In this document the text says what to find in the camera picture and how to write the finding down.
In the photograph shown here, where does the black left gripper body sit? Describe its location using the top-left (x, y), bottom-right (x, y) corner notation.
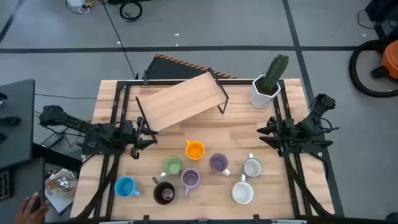
top-left (119, 119), bottom-right (142, 151)

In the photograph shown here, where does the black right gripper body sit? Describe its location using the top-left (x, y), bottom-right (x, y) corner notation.
top-left (275, 119), bottom-right (300, 151)

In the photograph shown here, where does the blue and white patterned mug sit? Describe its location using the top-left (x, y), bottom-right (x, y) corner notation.
top-left (241, 152), bottom-right (263, 179)

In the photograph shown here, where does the green mug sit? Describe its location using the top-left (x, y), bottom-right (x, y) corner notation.
top-left (159, 155), bottom-right (183, 179)

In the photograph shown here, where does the light blue mug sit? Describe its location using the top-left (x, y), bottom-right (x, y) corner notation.
top-left (114, 176), bottom-right (142, 198)

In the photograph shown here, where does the orange mug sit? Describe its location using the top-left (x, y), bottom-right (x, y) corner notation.
top-left (185, 139), bottom-right (206, 161)

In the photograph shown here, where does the lilac ribbed mug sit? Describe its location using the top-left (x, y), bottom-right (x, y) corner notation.
top-left (180, 168), bottom-right (201, 199)

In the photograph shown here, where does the purple mug with white handle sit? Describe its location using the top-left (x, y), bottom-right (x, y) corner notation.
top-left (208, 152), bottom-right (231, 177)

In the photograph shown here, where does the wooden shelf with black legs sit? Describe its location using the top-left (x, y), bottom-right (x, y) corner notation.
top-left (135, 67), bottom-right (230, 139)

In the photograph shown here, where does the green cactus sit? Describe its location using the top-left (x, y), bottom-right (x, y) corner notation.
top-left (259, 54), bottom-right (290, 94)

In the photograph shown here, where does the plain white mug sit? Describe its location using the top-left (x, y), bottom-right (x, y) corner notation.
top-left (231, 174), bottom-right (254, 205)

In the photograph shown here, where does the black panel with striped edge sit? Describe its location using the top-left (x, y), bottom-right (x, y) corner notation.
top-left (145, 54), bottom-right (238, 80)

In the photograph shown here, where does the black remote control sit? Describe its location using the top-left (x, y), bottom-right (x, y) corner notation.
top-left (40, 133), bottom-right (65, 149)

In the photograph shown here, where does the crumpled paper bag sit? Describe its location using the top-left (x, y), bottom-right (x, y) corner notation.
top-left (44, 167), bottom-right (78, 215)

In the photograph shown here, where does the orange vacuum cleaner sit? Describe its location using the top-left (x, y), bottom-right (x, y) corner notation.
top-left (348, 39), bottom-right (398, 99)
top-left (370, 39), bottom-right (398, 80)

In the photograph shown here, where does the black desk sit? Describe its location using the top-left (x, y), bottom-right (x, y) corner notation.
top-left (0, 78), bottom-right (46, 224)

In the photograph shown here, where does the black handset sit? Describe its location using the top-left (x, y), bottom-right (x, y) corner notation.
top-left (0, 116), bottom-right (22, 127)

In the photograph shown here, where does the person's hand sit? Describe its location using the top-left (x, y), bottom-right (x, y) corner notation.
top-left (14, 192), bottom-right (50, 224)

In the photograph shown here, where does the black keypad device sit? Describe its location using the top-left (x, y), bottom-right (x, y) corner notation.
top-left (0, 169), bottom-right (13, 202)

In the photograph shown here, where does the black equipment case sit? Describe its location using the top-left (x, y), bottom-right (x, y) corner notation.
top-left (364, 0), bottom-right (398, 40)

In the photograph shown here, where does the black table frame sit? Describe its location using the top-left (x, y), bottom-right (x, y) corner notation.
top-left (76, 79), bottom-right (343, 224)

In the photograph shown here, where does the black floor cable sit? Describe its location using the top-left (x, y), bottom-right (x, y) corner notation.
top-left (99, 0), bottom-right (139, 80)
top-left (34, 92), bottom-right (98, 100)

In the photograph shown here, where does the coiled black cable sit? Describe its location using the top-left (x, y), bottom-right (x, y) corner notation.
top-left (119, 1), bottom-right (144, 22)

